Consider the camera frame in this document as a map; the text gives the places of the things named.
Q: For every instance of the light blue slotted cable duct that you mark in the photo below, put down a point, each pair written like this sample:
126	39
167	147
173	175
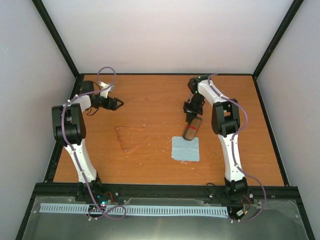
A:
136	210

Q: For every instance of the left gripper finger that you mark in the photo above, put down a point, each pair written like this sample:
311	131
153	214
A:
116	106
118	101

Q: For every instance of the black left frame post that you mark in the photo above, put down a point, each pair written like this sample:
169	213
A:
47	20

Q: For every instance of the black frame post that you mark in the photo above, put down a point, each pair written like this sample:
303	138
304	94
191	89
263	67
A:
285	23
47	20

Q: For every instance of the black right frame post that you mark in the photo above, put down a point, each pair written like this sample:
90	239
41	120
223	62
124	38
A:
285	23

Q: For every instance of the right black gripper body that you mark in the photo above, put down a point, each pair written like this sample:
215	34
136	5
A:
193	106

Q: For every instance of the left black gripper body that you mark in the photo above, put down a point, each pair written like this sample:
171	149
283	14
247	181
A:
104	105

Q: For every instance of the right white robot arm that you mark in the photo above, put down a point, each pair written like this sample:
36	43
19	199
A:
225	123

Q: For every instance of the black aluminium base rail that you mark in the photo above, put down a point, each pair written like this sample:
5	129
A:
120	192

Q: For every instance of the light blue cleaning cloth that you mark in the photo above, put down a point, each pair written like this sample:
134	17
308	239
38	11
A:
185	150

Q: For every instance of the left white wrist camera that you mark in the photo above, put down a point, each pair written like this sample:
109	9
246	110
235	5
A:
106	88

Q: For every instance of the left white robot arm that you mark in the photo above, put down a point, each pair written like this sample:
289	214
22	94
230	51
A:
69	130

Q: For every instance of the brown fabric sunglasses pouch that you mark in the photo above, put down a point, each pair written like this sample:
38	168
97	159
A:
191	129

